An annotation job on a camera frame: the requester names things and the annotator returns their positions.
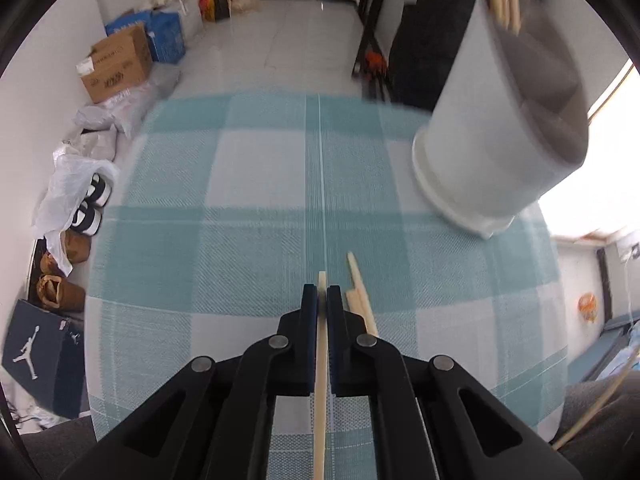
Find blue cardboard box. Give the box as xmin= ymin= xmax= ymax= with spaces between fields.
xmin=104 ymin=9 xmax=152 ymax=37
xmin=147 ymin=10 xmax=187 ymax=65

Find clear plastic bags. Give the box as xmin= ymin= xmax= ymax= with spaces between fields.
xmin=74 ymin=66 xmax=182 ymax=139

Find grey white utensil holder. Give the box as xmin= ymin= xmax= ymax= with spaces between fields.
xmin=411 ymin=0 xmax=592 ymax=240

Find orange round bag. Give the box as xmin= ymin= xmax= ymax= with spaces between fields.
xmin=577 ymin=293 xmax=599 ymax=324

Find teal plaid tablecloth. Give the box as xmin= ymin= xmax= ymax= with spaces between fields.
xmin=84 ymin=92 xmax=569 ymax=480

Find navy shopping bag white figure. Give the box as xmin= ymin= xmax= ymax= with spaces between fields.
xmin=1 ymin=298 xmax=87 ymax=421

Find brown cardboard box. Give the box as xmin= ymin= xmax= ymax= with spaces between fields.
xmin=76 ymin=23 xmax=154 ymax=105

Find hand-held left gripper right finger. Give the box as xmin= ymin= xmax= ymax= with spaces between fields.
xmin=327 ymin=285 xmax=583 ymax=480

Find bright window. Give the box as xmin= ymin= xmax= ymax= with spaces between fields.
xmin=539 ymin=59 xmax=640 ymax=239

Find black white slipper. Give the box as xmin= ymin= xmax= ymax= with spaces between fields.
xmin=70 ymin=202 xmax=104 ymax=237
xmin=89 ymin=172 xmax=114 ymax=207

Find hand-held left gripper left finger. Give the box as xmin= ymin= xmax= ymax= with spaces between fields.
xmin=59 ymin=283 xmax=321 ymax=480

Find brown paper bag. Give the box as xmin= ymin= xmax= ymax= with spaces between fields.
xmin=36 ymin=271 xmax=87 ymax=312
xmin=59 ymin=229 xmax=94 ymax=267

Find crumpled white plastic bag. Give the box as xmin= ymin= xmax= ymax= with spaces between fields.
xmin=31 ymin=151 xmax=122 ymax=277

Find black metal rack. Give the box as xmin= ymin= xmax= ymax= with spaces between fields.
xmin=351 ymin=0 xmax=397 ymax=102

